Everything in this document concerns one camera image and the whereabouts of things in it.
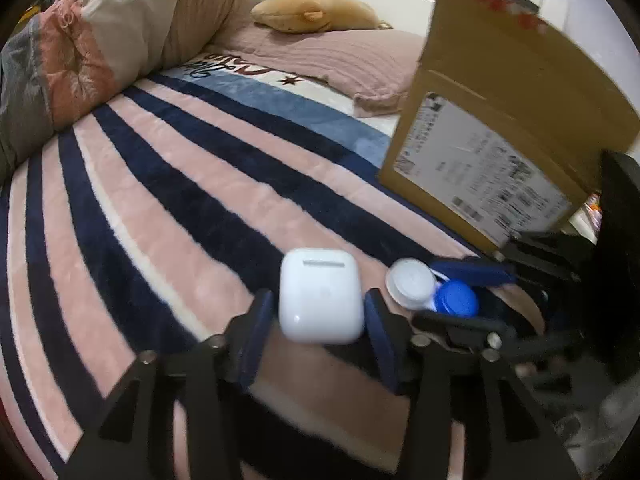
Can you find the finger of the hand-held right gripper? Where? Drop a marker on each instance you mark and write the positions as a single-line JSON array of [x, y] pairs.
[[460, 322], [475, 270]]

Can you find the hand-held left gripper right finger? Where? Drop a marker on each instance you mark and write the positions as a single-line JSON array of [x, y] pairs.
[[382, 345]]

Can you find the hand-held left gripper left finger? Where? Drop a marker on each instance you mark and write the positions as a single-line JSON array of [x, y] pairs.
[[255, 340]]

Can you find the white and blue lens case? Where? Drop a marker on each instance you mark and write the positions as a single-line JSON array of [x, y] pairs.
[[412, 285]]

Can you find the white earbuds case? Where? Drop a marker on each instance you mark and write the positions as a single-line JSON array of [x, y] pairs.
[[320, 295]]

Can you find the brown cardboard box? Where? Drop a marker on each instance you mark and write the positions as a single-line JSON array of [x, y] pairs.
[[500, 85]]

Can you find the striped plush blanket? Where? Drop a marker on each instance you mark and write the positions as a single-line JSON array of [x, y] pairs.
[[175, 210]]

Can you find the pink pillow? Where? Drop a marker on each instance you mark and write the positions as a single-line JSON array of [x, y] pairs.
[[325, 55]]

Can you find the yellow plush toy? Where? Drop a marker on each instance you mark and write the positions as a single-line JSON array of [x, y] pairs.
[[310, 10]]

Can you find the pink and grey quilt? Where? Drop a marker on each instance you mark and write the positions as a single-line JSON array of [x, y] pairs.
[[125, 20]]

